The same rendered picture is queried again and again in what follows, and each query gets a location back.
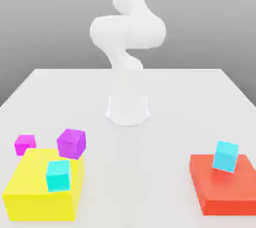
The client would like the small purple cube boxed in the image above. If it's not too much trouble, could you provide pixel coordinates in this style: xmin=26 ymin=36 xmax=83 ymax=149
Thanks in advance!
xmin=56 ymin=128 xmax=87 ymax=160

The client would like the small turquoise cube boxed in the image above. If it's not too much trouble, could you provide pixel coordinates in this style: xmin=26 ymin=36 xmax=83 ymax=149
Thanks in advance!
xmin=45 ymin=159 xmax=72 ymax=193

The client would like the small magenta cube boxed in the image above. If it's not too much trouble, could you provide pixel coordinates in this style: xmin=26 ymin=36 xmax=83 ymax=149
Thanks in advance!
xmin=14 ymin=134 xmax=37 ymax=156

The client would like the small sky blue cube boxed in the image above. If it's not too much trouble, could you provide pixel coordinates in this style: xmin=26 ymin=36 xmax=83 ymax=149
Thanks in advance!
xmin=211 ymin=140 xmax=239 ymax=174

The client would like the large yellow box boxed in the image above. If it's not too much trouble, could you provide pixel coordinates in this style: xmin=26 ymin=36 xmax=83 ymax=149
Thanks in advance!
xmin=1 ymin=148 xmax=86 ymax=222

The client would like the large orange box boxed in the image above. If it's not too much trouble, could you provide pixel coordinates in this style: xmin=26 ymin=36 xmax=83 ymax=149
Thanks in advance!
xmin=189 ymin=154 xmax=256 ymax=216

